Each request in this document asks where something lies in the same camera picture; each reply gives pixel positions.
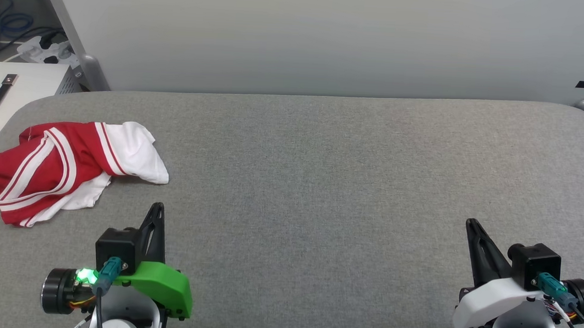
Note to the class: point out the grey metal frame post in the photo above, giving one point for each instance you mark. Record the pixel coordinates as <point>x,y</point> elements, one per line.
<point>89,71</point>

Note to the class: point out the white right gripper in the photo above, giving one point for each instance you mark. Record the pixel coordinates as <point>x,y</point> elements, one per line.
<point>490,299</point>

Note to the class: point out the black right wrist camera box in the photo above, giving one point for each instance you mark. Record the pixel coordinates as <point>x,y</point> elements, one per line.
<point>536,264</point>

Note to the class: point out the red and white basketball jersey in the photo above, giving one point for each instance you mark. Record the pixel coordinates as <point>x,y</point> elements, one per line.
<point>46,171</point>

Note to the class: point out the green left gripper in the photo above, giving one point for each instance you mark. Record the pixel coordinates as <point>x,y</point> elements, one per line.
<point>160,284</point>

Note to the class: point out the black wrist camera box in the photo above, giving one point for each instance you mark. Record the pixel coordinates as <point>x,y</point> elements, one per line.
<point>536,264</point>
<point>115,247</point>

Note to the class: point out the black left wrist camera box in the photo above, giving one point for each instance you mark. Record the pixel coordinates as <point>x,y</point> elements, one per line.
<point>115,247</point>

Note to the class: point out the white metal cabinet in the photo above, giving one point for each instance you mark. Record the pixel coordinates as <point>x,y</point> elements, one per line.
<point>26,85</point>

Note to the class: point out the white power strip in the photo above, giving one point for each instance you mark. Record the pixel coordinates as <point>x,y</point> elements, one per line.
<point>38,51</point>

